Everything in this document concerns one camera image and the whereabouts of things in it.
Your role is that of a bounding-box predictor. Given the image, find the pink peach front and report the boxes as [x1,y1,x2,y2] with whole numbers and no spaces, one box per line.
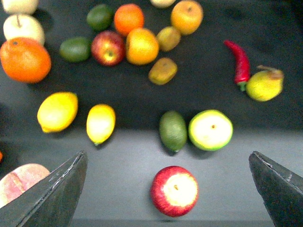
[0,164,50,208]

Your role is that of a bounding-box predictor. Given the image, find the red yellow apple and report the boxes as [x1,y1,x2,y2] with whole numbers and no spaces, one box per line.
[91,30,125,67]

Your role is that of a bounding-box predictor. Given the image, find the yellow green pear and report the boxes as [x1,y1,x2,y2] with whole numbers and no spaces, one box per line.
[246,65,284,102]

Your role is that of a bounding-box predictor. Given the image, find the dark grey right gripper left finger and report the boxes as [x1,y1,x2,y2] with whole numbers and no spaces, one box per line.
[0,151,88,227]

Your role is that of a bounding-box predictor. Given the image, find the large orange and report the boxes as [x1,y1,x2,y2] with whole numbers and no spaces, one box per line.
[0,37,52,84]

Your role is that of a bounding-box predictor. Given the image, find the white pear upper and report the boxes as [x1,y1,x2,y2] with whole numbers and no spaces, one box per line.
[1,0,39,15]

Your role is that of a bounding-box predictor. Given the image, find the brown kiwi upper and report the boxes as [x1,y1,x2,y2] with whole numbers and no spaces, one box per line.
[156,26,181,52]

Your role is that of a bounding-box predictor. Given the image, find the brown kiwi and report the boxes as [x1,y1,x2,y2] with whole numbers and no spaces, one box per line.
[148,57,178,85]
[156,26,181,52]

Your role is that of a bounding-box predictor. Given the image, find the green lime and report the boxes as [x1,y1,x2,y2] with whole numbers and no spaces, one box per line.
[59,36,91,63]
[86,4,114,32]

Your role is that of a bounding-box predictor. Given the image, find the orange yellow fruit centre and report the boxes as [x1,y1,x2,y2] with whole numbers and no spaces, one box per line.
[126,28,160,65]

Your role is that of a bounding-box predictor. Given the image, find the white pear lower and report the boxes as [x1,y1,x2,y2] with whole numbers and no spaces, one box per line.
[3,14,45,46]

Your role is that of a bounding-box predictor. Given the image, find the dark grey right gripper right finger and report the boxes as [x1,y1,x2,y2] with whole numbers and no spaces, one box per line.
[249,151,303,227]

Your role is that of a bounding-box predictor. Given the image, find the green apple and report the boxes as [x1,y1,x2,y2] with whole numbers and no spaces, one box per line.
[188,109,233,151]

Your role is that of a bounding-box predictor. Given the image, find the small yellow lemon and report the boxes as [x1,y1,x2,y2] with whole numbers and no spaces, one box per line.
[86,104,116,146]

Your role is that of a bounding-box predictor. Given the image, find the orange yellow apple right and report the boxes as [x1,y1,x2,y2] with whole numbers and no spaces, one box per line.
[170,0,204,35]

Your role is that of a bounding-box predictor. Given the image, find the white pear with stem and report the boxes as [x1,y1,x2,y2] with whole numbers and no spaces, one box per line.
[150,0,176,9]

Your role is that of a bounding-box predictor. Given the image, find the brown kiwi lower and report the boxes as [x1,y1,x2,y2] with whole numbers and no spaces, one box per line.
[148,57,178,85]

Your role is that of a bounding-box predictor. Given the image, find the small orange mandarin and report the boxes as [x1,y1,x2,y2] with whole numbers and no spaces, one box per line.
[114,3,145,37]

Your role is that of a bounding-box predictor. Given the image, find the black front shelf tray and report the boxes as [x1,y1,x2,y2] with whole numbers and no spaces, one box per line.
[0,0,303,227]

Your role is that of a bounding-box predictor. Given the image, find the green avocado front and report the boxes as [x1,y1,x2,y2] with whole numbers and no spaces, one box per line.
[159,111,187,152]

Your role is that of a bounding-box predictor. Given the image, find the green lime lower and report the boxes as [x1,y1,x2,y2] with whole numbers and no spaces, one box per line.
[59,36,91,63]

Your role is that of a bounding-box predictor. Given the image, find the green lime upper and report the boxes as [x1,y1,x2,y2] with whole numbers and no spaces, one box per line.
[86,4,114,32]

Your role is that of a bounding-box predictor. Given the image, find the red apple front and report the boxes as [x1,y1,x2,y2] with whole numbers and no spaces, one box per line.
[150,166,199,218]

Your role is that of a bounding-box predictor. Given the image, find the red chili pepper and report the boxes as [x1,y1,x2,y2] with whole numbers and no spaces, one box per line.
[223,40,250,92]

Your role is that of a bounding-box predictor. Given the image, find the large yellow lemon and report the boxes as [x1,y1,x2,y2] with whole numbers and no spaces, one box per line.
[37,92,78,133]

